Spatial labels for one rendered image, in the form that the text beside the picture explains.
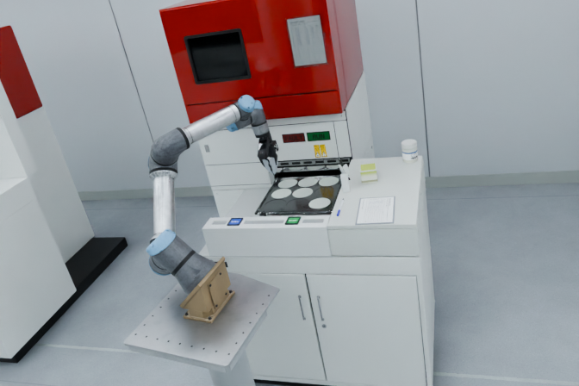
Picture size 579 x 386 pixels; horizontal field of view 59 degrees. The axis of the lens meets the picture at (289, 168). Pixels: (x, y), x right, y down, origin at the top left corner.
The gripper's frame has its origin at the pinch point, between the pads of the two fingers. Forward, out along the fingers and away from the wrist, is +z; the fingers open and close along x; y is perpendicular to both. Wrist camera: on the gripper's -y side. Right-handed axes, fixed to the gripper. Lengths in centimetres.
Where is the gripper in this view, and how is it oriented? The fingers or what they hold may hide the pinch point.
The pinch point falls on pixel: (272, 172)
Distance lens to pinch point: 245.6
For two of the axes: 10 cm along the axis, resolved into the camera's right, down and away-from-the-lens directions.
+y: 2.7, -3.8, 8.8
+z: 2.8, 9.1, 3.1
